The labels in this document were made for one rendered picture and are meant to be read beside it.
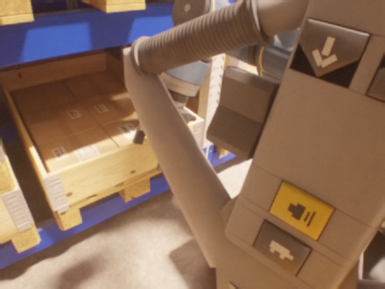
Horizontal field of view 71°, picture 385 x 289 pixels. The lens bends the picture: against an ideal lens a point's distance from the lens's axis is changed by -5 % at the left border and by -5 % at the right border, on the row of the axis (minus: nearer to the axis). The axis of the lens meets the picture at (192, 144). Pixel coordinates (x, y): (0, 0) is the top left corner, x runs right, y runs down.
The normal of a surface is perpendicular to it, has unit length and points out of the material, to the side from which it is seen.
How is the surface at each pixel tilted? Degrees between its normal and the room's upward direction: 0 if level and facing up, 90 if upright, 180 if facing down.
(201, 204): 68
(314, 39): 74
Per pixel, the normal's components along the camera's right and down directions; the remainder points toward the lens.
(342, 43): -0.60, 0.18
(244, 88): -0.65, 0.43
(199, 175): -0.27, -0.04
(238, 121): -0.51, -0.09
